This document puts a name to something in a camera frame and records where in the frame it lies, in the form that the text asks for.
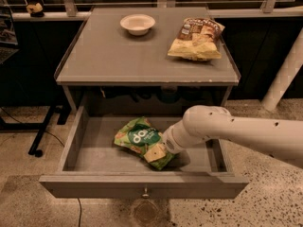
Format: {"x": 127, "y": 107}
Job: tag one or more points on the white bowl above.
{"x": 137, "y": 24}

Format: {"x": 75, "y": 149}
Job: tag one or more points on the grey open drawer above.
{"x": 92, "y": 166}

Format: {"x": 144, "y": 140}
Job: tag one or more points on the green rice chip bag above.
{"x": 139, "y": 135}

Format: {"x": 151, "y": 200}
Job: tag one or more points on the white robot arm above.
{"x": 280, "y": 139}

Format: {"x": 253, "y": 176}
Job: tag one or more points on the brown yellow chip bag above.
{"x": 197, "y": 40}

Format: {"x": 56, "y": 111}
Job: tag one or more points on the black desk leg frame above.
{"x": 40, "y": 128}

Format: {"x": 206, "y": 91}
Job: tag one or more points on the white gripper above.
{"x": 169, "y": 141}

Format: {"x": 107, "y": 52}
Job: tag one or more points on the small yellow black object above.
{"x": 35, "y": 9}

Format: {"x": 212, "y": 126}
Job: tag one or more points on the grey cabinet counter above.
{"x": 106, "y": 55}

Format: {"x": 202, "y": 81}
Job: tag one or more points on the metal drawer knob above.
{"x": 145, "y": 194}

